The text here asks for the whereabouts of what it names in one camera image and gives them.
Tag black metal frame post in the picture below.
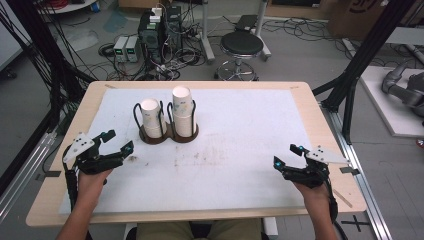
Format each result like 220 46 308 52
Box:
0 0 98 198
311 0 419 145

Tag white table mat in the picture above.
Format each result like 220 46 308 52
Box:
59 87 313 215

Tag grey bench power supply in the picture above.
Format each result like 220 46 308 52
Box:
124 35 140 63
112 35 130 63

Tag person's right hand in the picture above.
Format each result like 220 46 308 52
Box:
292 181 332 213

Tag dark double cup holder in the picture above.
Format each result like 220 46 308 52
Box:
132 99 200 145

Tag aluminium floor rail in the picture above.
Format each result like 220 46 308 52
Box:
0 130 58 224
319 101 395 240

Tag black computer tower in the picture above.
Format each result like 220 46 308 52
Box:
137 5 184 65

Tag light wooden table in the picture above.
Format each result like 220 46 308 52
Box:
25 80 368 228

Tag white stand leg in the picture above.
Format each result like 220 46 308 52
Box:
253 0 272 62
199 0 217 65

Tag person's left hand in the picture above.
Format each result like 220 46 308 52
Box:
76 168 114 202

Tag brown cardboard box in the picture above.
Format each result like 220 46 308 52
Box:
327 0 414 42

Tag tangle of floor cables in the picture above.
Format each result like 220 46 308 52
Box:
97 3 209 82

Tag short stack of paper cups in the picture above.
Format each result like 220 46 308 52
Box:
139 97 166 140

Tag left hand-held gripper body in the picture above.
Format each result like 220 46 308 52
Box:
62 132 125 176

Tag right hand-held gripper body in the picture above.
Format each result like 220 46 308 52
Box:
282 145 350 189

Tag white floor platform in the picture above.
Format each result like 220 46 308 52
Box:
359 65 424 139

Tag tall stack of paper cups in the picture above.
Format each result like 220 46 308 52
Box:
171 85 198 138

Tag black round stool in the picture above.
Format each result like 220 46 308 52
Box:
214 30 265 82

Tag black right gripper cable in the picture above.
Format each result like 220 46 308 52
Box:
325 181 349 240

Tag person's khaki trouser legs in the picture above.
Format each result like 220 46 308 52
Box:
135 218 264 240

